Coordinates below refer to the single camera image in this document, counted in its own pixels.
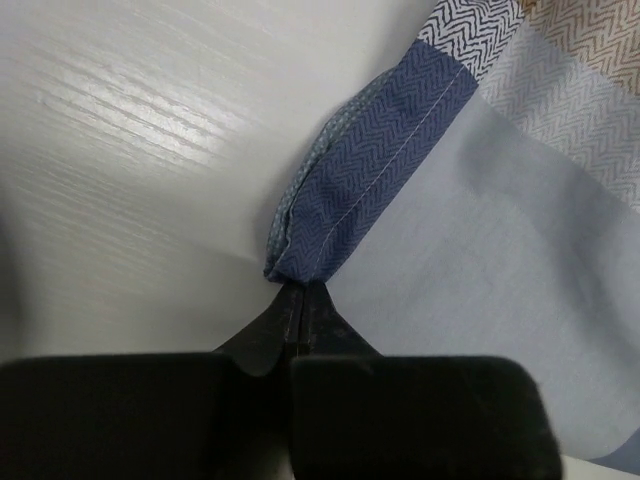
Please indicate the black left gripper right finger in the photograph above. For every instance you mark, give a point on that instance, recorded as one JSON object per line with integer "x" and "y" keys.
{"x": 321, "y": 330}

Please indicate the blue beige patterned cloth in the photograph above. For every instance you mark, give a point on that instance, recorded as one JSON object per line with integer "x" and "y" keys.
{"x": 482, "y": 197}

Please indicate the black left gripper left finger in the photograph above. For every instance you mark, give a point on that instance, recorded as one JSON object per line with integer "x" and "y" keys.
{"x": 257, "y": 348}

